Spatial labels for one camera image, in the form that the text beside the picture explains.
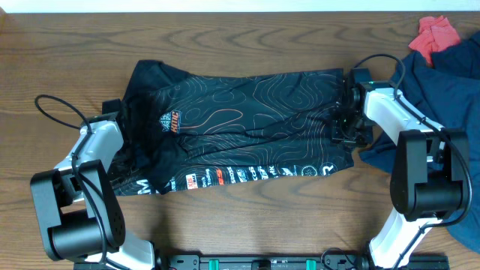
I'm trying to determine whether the black patterned cycling jersey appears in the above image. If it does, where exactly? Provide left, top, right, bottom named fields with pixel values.
left=111, top=60, right=353, bottom=196

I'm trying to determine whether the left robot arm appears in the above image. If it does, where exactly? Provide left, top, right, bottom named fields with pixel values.
left=30, top=112, right=156, bottom=269

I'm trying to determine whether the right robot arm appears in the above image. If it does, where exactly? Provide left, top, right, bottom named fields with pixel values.
left=332, top=81, right=473, bottom=269

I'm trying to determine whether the navy blue garment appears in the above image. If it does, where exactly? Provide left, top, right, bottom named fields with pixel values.
left=358, top=29, right=480, bottom=255

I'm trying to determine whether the red cloth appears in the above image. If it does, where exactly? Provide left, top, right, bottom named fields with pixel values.
left=409, top=16, right=461, bottom=66

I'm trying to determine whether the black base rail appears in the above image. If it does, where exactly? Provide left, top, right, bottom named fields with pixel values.
left=73, top=251, right=450, bottom=270

